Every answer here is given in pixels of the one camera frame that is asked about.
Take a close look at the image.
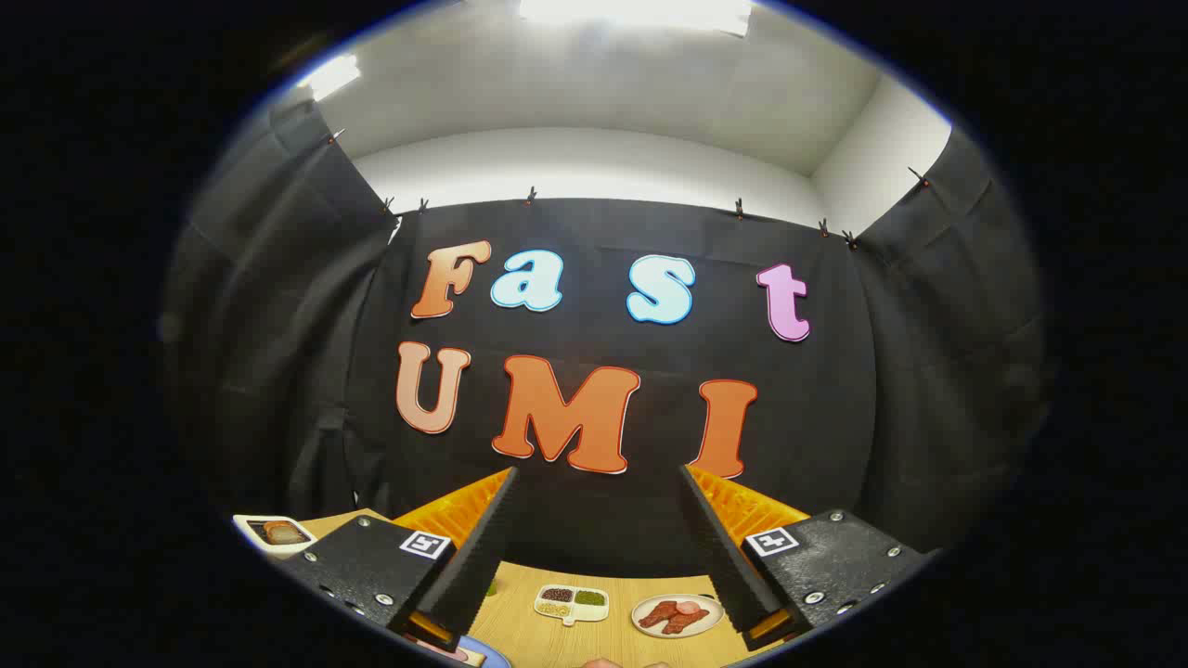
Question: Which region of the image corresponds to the row of small cloth clips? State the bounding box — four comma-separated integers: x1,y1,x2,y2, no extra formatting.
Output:
325,128,931,251

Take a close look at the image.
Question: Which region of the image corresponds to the white oval plate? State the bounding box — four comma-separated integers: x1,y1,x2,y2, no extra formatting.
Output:
631,594,726,639

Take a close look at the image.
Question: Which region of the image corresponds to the blue round plate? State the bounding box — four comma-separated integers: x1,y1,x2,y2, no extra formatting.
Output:
453,636,511,668

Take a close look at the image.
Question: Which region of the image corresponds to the white divided bean dish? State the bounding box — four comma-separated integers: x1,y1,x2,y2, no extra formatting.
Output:
534,584,611,627

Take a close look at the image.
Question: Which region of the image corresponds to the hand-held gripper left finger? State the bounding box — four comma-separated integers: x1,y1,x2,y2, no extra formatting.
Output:
278,468,519,652

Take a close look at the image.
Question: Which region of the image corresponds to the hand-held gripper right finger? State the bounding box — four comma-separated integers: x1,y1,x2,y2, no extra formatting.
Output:
679,466,934,652

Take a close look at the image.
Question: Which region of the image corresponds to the white toaster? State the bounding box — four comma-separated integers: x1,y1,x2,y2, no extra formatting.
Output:
232,514,318,559

